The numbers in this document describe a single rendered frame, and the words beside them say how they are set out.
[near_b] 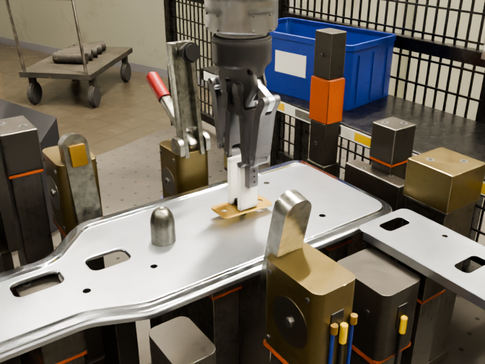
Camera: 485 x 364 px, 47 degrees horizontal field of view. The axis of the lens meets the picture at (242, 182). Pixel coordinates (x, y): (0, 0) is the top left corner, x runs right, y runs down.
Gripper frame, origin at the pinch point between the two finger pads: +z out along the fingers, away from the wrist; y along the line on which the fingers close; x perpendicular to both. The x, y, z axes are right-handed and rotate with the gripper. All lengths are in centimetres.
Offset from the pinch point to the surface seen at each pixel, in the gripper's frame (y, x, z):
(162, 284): 8.5, -17.2, 5.0
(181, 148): -12.5, -2.5, -1.5
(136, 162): -91, 23, 34
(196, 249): 4.4, -10.2, 5.0
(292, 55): -32.3, 35.5, -7.0
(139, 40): -439, 188, 71
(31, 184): -18.4, -23.7, 0.9
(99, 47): -410, 137, 67
